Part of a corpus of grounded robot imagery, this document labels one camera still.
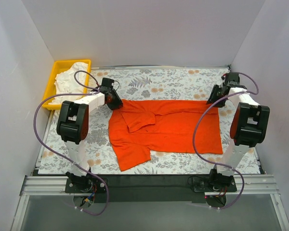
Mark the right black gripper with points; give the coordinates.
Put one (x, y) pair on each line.
(214, 96)

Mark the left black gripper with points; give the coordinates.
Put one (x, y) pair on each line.
(115, 102)

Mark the orange t shirt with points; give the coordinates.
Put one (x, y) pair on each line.
(173, 126)

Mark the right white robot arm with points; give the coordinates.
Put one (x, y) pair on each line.
(248, 127)

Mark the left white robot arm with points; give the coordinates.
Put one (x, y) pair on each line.
(73, 126)

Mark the floral table mat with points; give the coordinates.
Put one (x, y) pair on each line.
(135, 84)

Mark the white t shirt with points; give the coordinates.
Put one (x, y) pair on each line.
(65, 82)

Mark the yellow plastic bin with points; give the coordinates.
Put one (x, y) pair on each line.
(80, 76)

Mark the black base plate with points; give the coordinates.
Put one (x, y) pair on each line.
(149, 188)

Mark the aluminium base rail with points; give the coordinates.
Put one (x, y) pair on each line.
(55, 185)

